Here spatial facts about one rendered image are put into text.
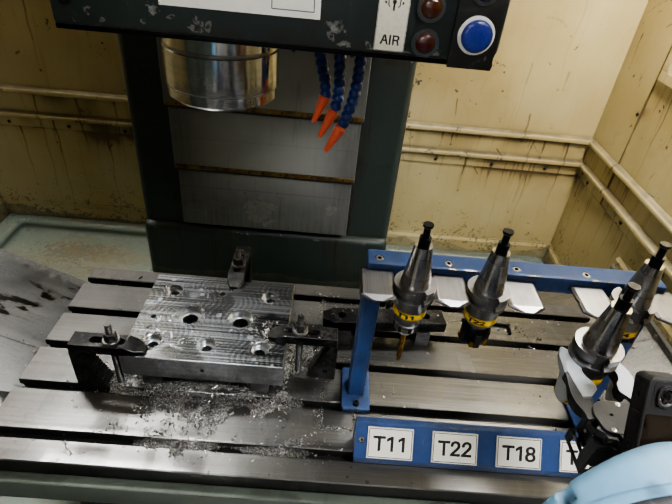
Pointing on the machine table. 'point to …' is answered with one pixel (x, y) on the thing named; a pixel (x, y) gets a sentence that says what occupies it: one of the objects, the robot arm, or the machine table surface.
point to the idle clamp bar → (382, 323)
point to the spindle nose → (220, 74)
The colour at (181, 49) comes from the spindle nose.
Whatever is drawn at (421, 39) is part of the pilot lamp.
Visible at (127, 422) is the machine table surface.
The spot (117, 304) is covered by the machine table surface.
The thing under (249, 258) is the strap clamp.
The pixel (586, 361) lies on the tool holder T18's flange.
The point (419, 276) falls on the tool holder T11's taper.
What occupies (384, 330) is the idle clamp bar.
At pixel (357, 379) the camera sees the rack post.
